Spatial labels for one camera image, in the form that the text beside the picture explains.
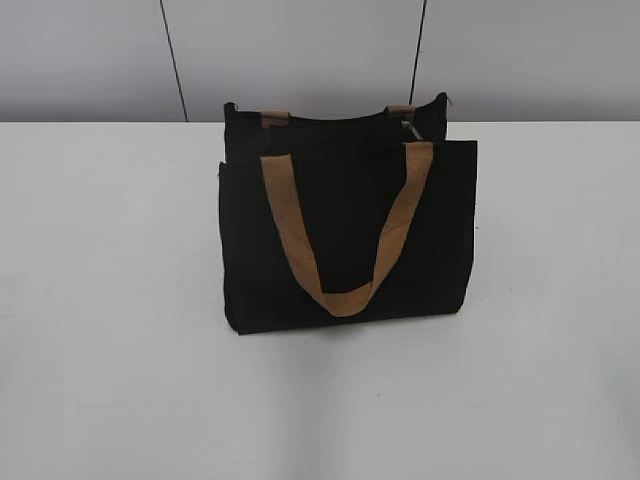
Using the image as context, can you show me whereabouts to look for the silver zipper pull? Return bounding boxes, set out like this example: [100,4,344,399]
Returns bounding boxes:
[401,120,423,141]

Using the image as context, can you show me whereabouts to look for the black tote bag tan handles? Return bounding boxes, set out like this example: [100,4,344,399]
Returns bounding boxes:
[218,93,478,334]

